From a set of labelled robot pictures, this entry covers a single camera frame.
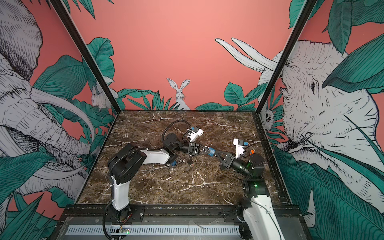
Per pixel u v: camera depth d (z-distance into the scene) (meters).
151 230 0.70
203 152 0.73
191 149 0.70
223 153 0.67
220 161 0.67
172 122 0.68
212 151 0.71
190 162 0.93
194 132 0.74
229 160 0.63
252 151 0.95
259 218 0.49
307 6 0.69
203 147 0.73
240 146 0.66
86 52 0.86
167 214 0.75
